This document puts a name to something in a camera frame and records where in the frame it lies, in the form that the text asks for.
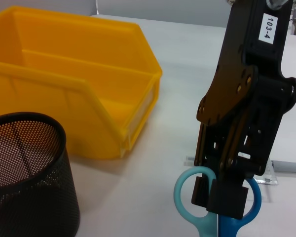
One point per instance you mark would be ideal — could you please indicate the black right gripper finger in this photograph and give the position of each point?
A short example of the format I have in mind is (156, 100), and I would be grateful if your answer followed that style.
(199, 192)
(227, 200)

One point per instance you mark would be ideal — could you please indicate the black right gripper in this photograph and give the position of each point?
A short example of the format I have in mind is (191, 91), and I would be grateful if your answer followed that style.
(241, 37)

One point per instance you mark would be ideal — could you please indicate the black mesh pen holder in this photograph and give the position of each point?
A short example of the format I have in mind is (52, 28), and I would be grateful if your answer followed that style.
(34, 197)

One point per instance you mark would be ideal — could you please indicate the yellow plastic bin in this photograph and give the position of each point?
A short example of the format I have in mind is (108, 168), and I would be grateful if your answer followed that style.
(64, 98)

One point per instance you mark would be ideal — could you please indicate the clear plastic ruler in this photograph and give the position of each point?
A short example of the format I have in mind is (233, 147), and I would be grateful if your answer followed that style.
(269, 179)

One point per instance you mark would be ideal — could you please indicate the blue sheathed scissors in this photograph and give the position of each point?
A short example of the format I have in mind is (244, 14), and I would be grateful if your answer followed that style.
(207, 227)

